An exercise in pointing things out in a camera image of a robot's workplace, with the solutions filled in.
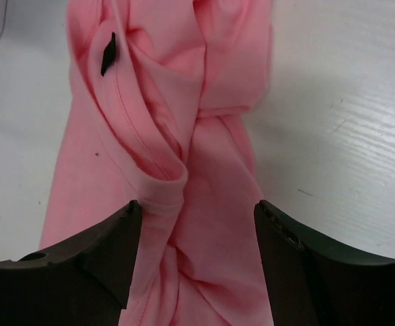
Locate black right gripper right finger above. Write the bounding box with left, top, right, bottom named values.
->
left=254, top=200, right=395, bottom=325

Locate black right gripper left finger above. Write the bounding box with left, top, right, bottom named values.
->
left=0, top=200, right=143, bottom=325

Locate pink t-shirt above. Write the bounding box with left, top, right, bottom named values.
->
left=41, top=1, right=273, bottom=325

